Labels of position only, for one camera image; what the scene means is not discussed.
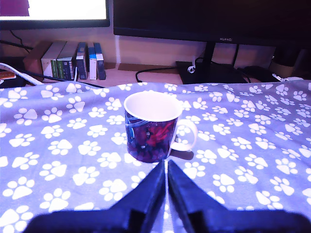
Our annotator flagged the mug with dark print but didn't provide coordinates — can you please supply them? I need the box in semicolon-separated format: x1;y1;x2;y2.
123;91;199;164

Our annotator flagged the paw print cloth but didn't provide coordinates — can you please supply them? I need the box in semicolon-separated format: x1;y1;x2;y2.
0;81;311;233

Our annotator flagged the blue and grey box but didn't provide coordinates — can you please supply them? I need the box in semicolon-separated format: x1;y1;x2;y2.
94;43;106;81

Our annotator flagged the white and blue box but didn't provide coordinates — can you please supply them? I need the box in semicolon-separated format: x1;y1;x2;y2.
88;46;98;81

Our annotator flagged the small black device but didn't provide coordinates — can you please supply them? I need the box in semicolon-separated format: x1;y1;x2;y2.
242;65;277;83

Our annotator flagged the dark blue box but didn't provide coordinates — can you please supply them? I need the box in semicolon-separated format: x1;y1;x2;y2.
76;42;88;80

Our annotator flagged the grey box green label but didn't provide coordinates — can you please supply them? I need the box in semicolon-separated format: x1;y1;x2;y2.
56;43;78;80

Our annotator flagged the small white adapter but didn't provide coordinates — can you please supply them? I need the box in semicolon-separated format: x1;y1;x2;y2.
272;72;302;83

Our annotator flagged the beige round pot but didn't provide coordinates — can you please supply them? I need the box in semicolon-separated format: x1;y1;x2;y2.
269;56;296;78

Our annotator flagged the white box green label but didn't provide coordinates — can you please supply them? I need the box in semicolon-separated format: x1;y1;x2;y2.
41;41;67;78

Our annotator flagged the black Huawei monitor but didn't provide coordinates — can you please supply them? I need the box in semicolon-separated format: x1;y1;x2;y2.
113;0;311;85

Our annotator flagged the brown cardboard box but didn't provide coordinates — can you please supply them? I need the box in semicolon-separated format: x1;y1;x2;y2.
23;41;53;74

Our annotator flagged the orange card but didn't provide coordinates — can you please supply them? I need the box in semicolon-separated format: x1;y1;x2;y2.
0;70;17;80

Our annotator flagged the lit computer monitor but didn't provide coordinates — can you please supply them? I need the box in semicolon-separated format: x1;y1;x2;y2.
0;0;110;31

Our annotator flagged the thin black cable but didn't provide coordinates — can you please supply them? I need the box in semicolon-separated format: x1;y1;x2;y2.
0;30;34;50
17;69;106;88
135;67;181;84

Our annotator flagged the white cable duct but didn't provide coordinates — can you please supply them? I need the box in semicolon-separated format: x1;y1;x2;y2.
116;35;121;71

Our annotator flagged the black monitor cable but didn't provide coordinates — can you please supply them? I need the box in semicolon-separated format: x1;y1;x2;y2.
232;44;252;84

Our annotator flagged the white flat cable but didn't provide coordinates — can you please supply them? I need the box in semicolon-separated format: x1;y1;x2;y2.
0;62;45;86

